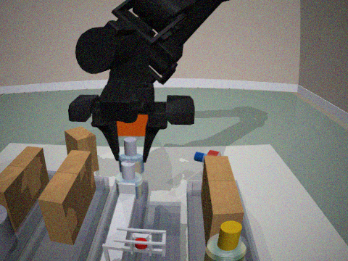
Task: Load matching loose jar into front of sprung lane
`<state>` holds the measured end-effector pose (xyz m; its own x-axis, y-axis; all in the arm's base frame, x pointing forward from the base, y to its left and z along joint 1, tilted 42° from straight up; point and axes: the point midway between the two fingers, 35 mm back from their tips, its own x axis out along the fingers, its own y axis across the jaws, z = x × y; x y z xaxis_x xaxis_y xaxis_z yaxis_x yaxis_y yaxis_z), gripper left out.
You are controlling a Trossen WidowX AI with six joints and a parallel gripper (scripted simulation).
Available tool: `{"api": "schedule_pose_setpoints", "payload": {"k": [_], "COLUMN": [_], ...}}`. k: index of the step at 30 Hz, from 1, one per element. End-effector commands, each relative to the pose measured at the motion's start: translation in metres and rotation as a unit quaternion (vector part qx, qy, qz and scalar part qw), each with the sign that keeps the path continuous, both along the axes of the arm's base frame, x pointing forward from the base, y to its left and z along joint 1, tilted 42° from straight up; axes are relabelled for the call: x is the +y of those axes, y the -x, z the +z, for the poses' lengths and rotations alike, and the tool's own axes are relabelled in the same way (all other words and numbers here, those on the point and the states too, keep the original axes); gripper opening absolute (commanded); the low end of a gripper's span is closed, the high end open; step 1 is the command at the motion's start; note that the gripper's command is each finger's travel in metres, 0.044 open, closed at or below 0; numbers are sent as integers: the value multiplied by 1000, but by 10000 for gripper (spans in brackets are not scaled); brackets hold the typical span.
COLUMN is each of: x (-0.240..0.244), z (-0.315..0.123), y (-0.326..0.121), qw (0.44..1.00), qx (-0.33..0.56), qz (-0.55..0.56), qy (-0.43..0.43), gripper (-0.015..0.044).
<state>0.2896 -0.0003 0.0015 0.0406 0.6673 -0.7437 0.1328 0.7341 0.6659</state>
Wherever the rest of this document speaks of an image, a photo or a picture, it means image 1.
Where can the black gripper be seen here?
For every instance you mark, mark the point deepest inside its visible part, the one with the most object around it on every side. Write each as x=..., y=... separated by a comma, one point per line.
x=177, y=110

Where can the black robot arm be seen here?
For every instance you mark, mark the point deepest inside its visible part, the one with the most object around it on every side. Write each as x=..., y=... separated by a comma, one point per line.
x=130, y=40

